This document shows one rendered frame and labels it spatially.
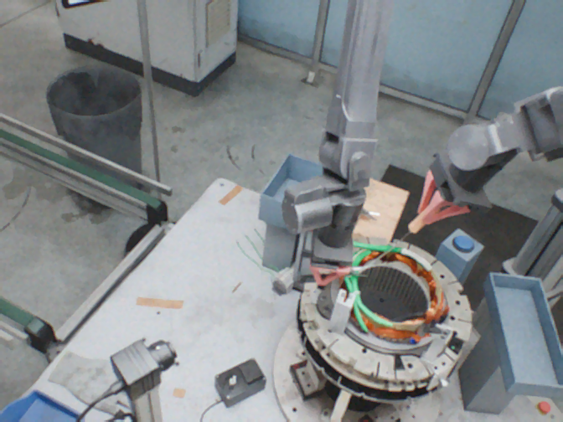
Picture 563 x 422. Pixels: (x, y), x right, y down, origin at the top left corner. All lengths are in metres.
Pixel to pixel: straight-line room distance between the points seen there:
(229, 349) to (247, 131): 1.97
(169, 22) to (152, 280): 2.02
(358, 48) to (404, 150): 2.45
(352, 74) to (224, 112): 2.51
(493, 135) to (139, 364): 0.49
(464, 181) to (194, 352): 0.77
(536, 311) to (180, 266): 0.85
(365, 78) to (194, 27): 2.42
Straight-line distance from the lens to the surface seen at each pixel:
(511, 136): 0.74
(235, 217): 1.59
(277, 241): 1.38
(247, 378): 1.24
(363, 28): 0.79
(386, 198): 1.30
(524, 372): 1.18
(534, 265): 1.42
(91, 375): 1.31
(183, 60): 3.29
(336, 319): 0.98
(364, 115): 0.80
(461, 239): 1.31
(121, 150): 2.50
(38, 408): 1.32
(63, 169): 1.83
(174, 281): 1.44
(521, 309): 1.27
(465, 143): 0.73
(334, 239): 0.89
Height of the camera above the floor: 1.94
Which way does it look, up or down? 46 degrees down
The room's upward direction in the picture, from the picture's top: 8 degrees clockwise
